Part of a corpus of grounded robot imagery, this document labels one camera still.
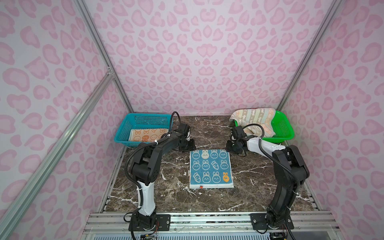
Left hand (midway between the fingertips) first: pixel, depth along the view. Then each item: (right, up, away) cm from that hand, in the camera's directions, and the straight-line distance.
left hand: (195, 146), depth 97 cm
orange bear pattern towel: (-34, +7, +8) cm, 36 cm away
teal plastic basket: (-48, +17, +24) cm, 56 cm away
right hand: (+21, -1, 0) cm, 21 cm away
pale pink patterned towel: (+50, +20, +14) cm, 56 cm away
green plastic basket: (+62, +11, +10) cm, 64 cm away
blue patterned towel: (+10, -13, -6) cm, 17 cm away
